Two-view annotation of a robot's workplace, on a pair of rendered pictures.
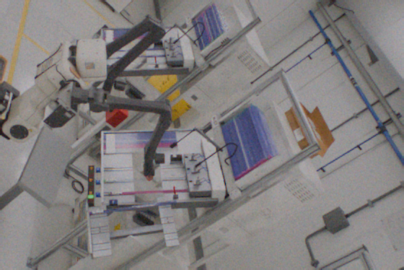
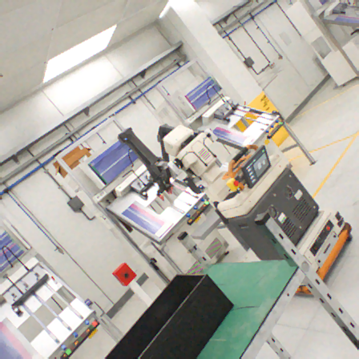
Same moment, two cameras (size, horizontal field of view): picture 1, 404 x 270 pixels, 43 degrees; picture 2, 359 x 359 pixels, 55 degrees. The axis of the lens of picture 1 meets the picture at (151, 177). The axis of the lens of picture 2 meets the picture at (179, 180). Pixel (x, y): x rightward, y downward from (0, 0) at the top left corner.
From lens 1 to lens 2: 412 cm
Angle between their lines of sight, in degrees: 80
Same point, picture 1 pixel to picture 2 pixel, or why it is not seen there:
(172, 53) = (36, 274)
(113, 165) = (177, 213)
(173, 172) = (153, 191)
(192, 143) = (123, 201)
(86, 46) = (179, 135)
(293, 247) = (96, 227)
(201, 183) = not seen: hidden behind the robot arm
